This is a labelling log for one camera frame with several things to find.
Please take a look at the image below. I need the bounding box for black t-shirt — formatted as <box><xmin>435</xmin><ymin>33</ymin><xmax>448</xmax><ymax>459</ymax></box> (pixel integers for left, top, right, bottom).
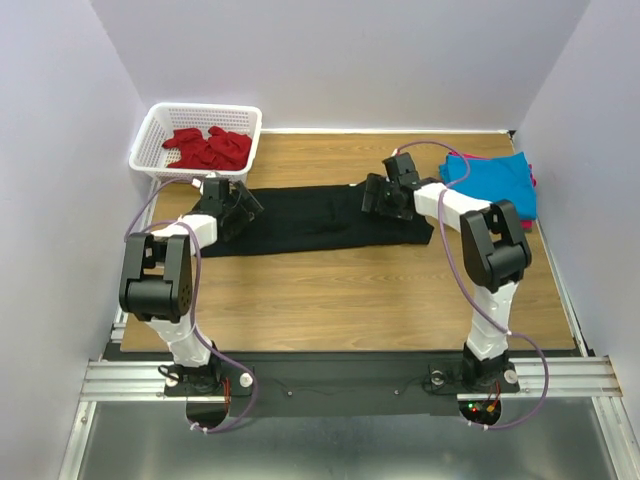
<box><xmin>201</xmin><ymin>183</ymin><xmax>434</xmax><ymax>258</ymax></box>

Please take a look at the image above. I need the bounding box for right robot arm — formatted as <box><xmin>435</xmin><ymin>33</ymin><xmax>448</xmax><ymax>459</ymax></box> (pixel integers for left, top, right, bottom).
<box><xmin>361</xmin><ymin>152</ymin><xmax>532</xmax><ymax>390</ymax></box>

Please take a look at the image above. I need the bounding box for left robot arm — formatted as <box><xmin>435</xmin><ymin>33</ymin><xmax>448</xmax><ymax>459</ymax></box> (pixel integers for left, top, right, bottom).
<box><xmin>119</xmin><ymin>176</ymin><xmax>264</xmax><ymax>396</ymax></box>

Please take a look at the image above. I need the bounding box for red t-shirt in basket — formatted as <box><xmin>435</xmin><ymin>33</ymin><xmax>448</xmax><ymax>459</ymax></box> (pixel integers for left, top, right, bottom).
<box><xmin>162</xmin><ymin>126</ymin><xmax>252</xmax><ymax>171</ymax></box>

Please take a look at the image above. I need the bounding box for white plastic laundry basket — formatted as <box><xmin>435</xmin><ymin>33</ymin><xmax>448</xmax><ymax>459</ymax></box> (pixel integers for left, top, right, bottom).
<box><xmin>129</xmin><ymin>102</ymin><xmax>262</xmax><ymax>181</ymax></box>

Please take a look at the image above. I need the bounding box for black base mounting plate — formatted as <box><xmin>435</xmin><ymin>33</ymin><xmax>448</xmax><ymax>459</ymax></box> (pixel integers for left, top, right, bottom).
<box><xmin>102</xmin><ymin>349</ymin><xmax>526</xmax><ymax>419</ymax></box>

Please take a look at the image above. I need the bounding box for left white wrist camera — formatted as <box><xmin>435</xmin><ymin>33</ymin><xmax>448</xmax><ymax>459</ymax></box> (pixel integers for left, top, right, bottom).
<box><xmin>191</xmin><ymin>172</ymin><xmax>219</xmax><ymax>189</ymax></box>

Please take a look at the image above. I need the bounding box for aluminium extrusion rail frame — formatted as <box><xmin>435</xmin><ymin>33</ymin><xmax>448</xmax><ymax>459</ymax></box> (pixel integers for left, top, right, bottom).
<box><xmin>57</xmin><ymin>179</ymin><xmax>171</xmax><ymax>480</ymax></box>

